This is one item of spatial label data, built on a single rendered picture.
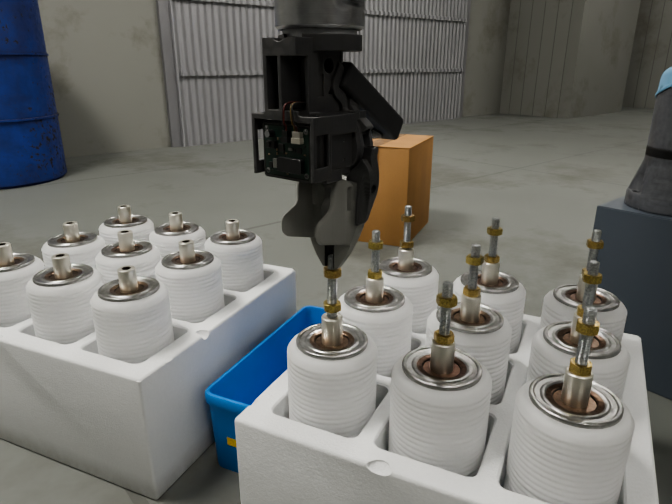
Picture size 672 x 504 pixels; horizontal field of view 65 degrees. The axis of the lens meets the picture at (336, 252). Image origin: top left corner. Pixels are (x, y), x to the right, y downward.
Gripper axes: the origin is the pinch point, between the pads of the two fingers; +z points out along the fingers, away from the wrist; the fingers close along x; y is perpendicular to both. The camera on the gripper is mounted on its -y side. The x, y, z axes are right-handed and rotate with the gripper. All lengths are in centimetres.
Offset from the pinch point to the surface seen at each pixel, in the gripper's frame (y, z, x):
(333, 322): 1.3, 7.1, 0.7
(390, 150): -91, 6, -53
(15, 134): -55, 11, -226
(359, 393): 1.8, 13.7, 4.5
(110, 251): 0.9, 9.5, -44.0
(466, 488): 3.3, 17.0, 17.3
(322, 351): 3.2, 9.6, 0.8
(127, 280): 7.2, 8.2, -28.2
